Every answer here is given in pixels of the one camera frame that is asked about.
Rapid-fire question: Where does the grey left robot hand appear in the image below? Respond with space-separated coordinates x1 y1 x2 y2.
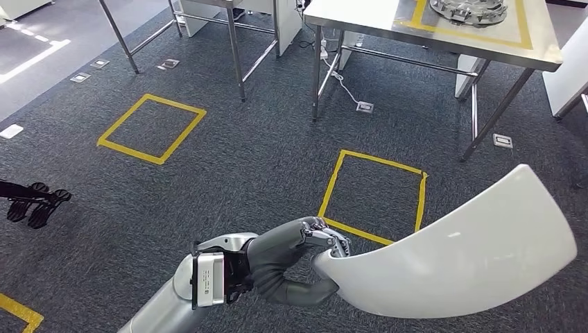
247 216 352 308

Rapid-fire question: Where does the white curved body panel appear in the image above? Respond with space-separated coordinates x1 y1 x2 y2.
312 164 578 319

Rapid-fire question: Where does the steel workbench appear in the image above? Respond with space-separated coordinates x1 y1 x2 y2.
303 0 564 162

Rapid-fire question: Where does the yellow floor tape square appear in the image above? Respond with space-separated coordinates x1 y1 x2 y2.
0 293 44 333
97 94 207 165
318 149 429 247

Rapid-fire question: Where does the steel table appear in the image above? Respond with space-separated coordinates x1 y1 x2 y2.
97 0 279 103

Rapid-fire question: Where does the silver wheel hubcap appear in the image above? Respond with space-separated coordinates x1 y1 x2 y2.
429 0 508 28

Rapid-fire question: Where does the large yellow tape rectangle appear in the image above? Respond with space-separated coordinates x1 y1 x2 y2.
395 0 534 51

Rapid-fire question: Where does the white cabinet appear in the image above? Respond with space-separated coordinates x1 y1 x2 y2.
0 0 53 22

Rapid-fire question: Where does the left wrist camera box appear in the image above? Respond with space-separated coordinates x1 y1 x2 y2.
190 248 252 310

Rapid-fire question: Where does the white power cable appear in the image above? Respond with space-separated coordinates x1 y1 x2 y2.
321 55 364 108

